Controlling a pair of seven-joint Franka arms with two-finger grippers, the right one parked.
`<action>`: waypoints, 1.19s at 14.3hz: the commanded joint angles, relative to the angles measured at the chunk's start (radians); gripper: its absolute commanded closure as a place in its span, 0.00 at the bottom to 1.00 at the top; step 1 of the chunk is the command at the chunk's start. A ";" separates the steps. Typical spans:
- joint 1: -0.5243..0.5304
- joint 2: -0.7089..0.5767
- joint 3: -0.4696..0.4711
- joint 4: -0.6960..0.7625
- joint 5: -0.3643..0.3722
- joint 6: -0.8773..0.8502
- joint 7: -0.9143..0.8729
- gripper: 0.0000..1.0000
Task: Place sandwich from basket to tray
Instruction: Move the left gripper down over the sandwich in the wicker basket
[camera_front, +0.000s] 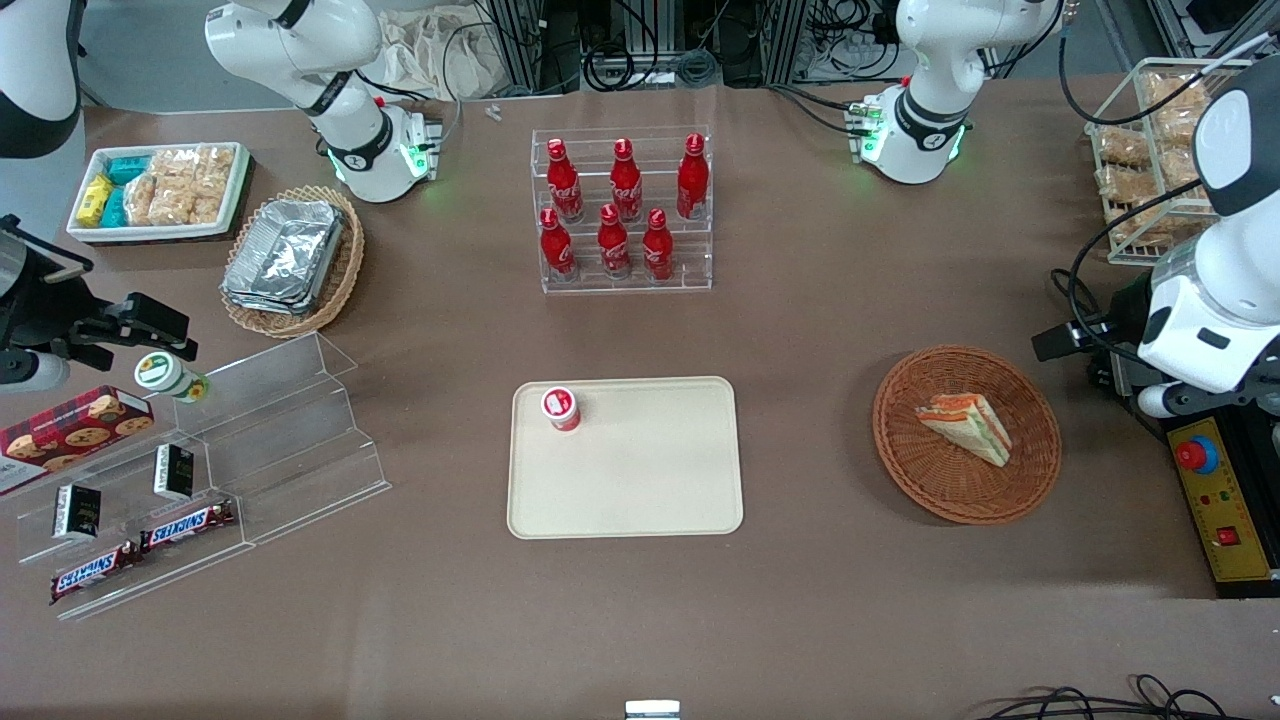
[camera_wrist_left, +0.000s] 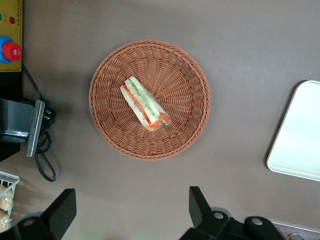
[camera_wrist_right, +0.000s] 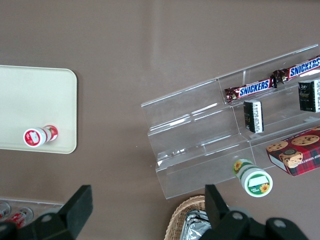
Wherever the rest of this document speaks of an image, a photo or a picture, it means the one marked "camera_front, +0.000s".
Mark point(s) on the grey metal box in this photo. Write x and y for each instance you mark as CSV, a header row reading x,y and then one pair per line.
x,y
1125,378

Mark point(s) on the round brown wicker basket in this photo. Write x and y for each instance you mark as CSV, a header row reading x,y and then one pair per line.
x,y
930,480

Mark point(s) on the clear bagged bread packet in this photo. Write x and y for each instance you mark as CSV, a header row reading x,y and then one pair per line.
x,y
1175,100
1122,147
1135,183
1145,225

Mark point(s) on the yellow emergency stop box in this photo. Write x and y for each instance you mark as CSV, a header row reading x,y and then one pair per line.
x,y
1225,500

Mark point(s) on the red cola bottle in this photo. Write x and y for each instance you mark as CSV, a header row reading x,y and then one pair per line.
x,y
613,248
564,185
657,250
556,250
626,185
692,180

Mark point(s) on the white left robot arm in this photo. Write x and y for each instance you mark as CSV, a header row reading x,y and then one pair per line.
x,y
925,100

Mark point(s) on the small black box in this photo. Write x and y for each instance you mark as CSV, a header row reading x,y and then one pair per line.
x,y
76,512
174,472

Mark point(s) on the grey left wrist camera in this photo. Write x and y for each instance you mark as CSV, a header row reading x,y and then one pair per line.
x,y
1165,401

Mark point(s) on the clear rice cracker packet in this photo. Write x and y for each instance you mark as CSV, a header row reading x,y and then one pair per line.
x,y
142,200
212,180
173,185

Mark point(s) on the oval light wicker basket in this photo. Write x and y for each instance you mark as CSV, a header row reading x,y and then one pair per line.
x,y
345,270

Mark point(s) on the stack of foil trays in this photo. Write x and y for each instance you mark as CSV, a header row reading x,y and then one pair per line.
x,y
285,255

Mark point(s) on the red cup with white lid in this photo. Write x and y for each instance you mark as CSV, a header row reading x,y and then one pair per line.
x,y
561,408

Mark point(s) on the green and white cup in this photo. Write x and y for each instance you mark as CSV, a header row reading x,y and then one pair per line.
x,y
165,375

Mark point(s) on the clear acrylic step display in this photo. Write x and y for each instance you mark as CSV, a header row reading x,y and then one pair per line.
x,y
290,440

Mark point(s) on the yellow snack packet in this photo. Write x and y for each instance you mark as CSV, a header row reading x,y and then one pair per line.
x,y
94,200

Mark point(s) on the clear acrylic bottle rack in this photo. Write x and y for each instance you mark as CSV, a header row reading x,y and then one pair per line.
x,y
690,255

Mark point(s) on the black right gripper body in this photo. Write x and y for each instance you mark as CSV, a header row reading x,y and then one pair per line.
x,y
28,310

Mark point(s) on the Snickers chocolate bar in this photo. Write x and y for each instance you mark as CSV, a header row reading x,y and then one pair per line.
x,y
92,573
188,525

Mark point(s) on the red tartan cookie box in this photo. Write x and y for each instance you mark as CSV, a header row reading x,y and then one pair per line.
x,y
70,430

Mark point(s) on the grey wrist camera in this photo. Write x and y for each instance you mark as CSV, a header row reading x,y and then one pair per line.
x,y
30,371
1165,401

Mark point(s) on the triangular sandwich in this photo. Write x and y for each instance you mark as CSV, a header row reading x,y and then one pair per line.
x,y
965,428

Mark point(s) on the white rectangular snack tray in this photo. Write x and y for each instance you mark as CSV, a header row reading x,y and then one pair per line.
x,y
235,195

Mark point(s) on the black equipment stand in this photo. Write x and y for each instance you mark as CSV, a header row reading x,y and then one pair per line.
x,y
1240,590

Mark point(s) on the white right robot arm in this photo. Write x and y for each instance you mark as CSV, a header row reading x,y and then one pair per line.
x,y
350,130

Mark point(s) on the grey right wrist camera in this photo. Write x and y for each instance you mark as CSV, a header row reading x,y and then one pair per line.
x,y
30,371

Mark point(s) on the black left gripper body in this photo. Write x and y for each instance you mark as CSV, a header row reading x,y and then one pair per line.
x,y
1122,322

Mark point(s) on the teal snack packet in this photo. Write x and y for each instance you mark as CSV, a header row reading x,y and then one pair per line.
x,y
128,169
115,207

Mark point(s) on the beige plastic tray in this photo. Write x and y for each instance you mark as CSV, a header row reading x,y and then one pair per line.
x,y
640,470

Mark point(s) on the beige cloth bag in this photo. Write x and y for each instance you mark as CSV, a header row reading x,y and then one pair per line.
x,y
430,50

